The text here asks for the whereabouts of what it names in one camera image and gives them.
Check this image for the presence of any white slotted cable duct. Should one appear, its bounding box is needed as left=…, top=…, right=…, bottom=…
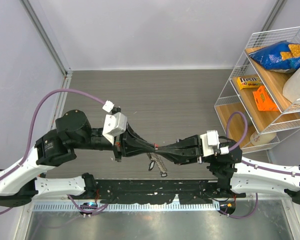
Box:
left=32, top=201, right=220, bottom=212

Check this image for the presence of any white wire shelf rack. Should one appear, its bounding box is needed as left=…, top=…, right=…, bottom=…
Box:
left=214, top=26, right=300, bottom=154

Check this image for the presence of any yellow candy bag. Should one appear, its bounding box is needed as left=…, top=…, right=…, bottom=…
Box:
left=236, top=76, right=263, bottom=90

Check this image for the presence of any blue chips bag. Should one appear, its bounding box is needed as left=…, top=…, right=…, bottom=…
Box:
left=248, top=41, right=300, bottom=73

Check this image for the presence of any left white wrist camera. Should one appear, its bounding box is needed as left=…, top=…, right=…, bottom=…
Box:
left=102, top=100, right=128, bottom=145

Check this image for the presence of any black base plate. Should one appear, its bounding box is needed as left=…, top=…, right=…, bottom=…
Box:
left=67, top=177, right=247, bottom=206

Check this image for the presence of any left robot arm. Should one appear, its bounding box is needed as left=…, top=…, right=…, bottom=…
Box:
left=0, top=110, right=157, bottom=208

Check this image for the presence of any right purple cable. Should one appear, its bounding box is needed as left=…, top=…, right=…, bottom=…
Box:
left=218, top=111, right=300, bottom=220

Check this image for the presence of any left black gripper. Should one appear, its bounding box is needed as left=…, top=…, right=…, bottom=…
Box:
left=74, top=121, right=157, bottom=162

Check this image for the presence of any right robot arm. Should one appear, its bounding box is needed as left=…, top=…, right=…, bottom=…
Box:
left=154, top=130, right=300, bottom=205

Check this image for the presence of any cream lotion bottle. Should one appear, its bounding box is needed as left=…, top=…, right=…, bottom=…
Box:
left=240, top=125, right=277, bottom=148

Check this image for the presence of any keychain with keys and strap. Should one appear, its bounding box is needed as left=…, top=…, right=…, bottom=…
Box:
left=146, top=152, right=168, bottom=178

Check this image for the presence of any white plastic bottle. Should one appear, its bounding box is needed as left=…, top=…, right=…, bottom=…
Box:
left=282, top=68, right=300, bottom=103

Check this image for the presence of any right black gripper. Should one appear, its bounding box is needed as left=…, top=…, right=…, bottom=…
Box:
left=156, top=133, right=218, bottom=165

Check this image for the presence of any orange candy bag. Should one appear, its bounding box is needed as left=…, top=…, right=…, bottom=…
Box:
left=252, top=85, right=279, bottom=112

